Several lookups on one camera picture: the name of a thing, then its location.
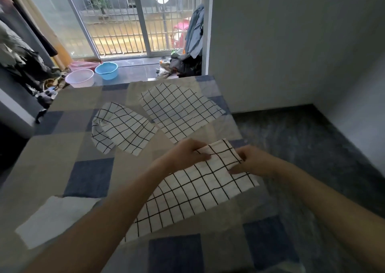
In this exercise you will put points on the bright pink plastic basin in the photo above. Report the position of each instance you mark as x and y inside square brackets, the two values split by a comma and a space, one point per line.
[81, 65]

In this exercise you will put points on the pale pink plastic basin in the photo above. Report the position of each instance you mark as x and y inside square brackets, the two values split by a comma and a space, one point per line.
[79, 79]

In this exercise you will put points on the person's left hand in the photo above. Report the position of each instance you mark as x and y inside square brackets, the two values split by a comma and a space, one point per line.
[180, 158]

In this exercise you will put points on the plain white cloth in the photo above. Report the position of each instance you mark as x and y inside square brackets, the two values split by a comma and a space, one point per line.
[51, 221]

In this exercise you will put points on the person's right hand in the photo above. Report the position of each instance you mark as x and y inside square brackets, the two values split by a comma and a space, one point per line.
[258, 163]

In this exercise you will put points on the glass sliding door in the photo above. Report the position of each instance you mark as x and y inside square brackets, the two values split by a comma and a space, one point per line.
[141, 17]

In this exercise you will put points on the metal security grille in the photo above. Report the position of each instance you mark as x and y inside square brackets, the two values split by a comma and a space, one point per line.
[120, 32]

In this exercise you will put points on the blue-grey hanging garment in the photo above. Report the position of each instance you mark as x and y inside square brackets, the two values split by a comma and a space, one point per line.
[195, 32]

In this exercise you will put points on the beige curtain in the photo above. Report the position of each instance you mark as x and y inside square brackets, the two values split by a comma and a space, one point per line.
[45, 32]

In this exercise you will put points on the dark clothes heap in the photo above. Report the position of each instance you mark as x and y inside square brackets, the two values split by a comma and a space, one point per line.
[183, 67]

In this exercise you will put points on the person's right forearm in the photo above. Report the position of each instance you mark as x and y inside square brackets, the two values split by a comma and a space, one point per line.
[337, 209]

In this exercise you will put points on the pink red vehicle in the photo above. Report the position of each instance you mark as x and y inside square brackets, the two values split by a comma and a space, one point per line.
[180, 34]

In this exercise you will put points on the pile of shoes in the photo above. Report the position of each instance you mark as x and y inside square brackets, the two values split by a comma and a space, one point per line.
[51, 92]

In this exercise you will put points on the white black-grid cloth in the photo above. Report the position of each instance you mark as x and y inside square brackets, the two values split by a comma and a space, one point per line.
[180, 110]
[195, 194]
[126, 128]

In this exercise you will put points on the person's left forearm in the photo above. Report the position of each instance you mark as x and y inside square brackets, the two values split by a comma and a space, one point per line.
[90, 230]

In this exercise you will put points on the blue beige patchwork tablecloth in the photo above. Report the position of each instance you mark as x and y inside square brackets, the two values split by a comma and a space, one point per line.
[90, 176]

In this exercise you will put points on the blue plastic basin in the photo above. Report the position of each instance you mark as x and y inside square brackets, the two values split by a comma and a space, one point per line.
[106, 71]

